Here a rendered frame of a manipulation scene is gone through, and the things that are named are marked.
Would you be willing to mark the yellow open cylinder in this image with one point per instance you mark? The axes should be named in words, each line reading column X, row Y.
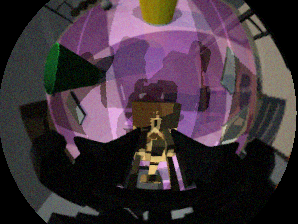
column 158, row 12

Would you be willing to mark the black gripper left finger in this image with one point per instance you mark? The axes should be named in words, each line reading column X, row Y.
column 116, row 154

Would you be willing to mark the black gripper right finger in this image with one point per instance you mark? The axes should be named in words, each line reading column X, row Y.
column 195, row 158

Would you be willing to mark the green cup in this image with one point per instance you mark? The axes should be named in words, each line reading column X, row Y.
column 65, row 70

